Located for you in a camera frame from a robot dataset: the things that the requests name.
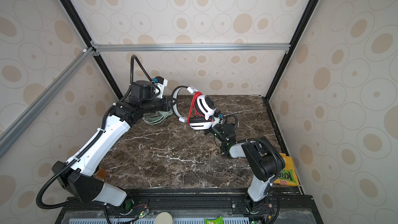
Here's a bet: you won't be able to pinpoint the mint green headphones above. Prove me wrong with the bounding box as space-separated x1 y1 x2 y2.
142 111 173 125

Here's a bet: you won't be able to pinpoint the white black headphones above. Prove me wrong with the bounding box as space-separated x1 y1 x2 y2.
172 86 217 130

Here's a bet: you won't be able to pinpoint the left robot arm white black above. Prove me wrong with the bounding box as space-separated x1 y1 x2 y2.
36 55 173 213

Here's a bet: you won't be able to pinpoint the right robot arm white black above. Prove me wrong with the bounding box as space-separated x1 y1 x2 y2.
204 114 286 202

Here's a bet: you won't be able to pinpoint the yellow chips bag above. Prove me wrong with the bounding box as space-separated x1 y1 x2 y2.
274 153 300 187

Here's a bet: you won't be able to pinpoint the green snack packet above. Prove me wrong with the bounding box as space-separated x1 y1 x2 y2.
204 216 223 224

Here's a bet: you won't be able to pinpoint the amber bottle black cap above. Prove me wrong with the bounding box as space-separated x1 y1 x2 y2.
95 167 108 180

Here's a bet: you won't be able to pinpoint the cream lid jar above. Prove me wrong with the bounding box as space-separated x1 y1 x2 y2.
154 212 174 224

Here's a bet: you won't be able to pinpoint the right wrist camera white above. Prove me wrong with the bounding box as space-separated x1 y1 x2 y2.
214 111 223 124

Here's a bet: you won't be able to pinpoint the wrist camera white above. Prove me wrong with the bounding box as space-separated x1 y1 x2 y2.
152 76 169 99
214 111 223 124

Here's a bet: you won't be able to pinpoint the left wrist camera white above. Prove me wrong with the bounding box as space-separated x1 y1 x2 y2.
152 76 169 99

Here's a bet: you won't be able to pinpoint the silver aluminium back rail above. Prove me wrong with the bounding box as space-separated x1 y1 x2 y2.
93 43 291 52

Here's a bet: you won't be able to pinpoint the silver aluminium rail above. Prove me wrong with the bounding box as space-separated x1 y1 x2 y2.
1 47 94 157
93 43 291 52

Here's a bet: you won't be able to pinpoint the black mounting base rail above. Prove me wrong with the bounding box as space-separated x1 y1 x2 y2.
56 188 323 224

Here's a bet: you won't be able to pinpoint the silver aluminium left rail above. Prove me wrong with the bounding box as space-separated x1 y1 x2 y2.
1 47 94 157

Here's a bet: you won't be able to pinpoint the black frame post left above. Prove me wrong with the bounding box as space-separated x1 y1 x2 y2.
59 0 122 99

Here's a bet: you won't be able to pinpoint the black frame post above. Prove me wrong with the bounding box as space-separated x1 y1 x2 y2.
59 0 122 99
263 0 320 103

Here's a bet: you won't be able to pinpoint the black frame post right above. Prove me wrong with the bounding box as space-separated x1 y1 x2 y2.
263 0 320 103

